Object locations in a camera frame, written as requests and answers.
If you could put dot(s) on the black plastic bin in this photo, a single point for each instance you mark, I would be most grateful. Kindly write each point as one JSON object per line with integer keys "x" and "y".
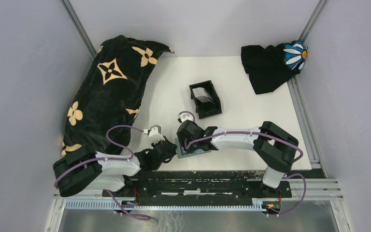
{"x": 207, "y": 109}

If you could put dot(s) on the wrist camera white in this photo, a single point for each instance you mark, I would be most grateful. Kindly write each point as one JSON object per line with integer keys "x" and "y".
{"x": 184, "y": 117}
{"x": 154, "y": 132}

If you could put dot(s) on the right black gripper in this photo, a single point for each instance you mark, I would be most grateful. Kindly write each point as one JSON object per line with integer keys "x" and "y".
{"x": 183, "y": 141}

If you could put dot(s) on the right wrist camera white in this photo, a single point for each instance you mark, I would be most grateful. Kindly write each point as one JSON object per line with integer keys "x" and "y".
{"x": 184, "y": 117}

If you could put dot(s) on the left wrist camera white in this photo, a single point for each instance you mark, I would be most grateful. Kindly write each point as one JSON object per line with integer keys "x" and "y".
{"x": 154, "y": 132}

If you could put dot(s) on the stack of cards in bin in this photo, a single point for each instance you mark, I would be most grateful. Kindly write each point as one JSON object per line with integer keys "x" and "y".
{"x": 202, "y": 95}

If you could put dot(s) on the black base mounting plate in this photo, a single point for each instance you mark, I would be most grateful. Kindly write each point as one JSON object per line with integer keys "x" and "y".
{"x": 200, "y": 188}

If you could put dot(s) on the aluminium rail frame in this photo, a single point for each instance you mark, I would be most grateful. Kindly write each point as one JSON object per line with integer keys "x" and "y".
{"x": 316, "y": 205}

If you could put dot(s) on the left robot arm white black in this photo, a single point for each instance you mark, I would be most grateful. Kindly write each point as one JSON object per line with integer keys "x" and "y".
{"x": 86, "y": 169}

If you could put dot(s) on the black blanket with tan flowers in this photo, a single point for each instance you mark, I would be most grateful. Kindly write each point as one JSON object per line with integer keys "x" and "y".
{"x": 110, "y": 97}

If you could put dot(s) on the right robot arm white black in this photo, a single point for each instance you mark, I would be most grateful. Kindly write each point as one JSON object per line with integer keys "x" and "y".
{"x": 275, "y": 146}

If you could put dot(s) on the green leather card holder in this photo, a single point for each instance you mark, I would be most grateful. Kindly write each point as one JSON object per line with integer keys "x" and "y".
{"x": 181, "y": 153}

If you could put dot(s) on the black cloth with daisy print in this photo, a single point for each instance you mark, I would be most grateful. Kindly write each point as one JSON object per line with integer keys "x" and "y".
{"x": 268, "y": 68}

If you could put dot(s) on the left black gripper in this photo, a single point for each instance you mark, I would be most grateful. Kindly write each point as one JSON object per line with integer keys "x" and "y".
{"x": 165, "y": 138}

